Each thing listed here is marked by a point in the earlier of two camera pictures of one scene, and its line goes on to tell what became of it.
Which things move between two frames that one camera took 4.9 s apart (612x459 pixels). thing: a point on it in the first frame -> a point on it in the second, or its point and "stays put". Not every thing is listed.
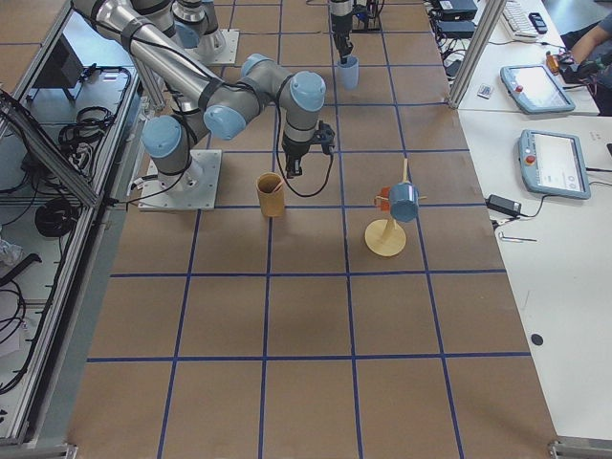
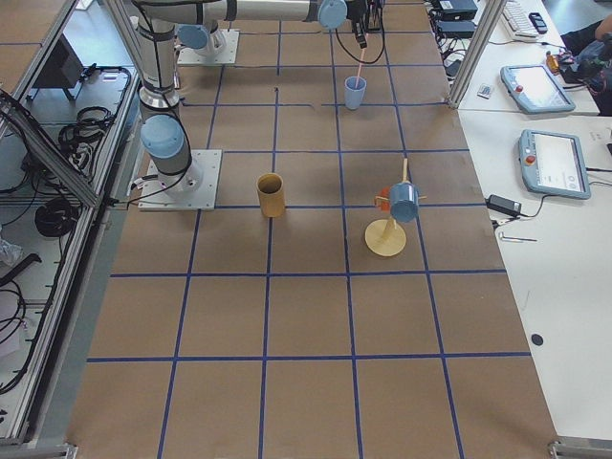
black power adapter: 503,206 stays put
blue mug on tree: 404,201 stays put
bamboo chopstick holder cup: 272,194 stays put
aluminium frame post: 476,55 stays put
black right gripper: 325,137 -> 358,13
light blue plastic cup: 349,73 -> 355,87
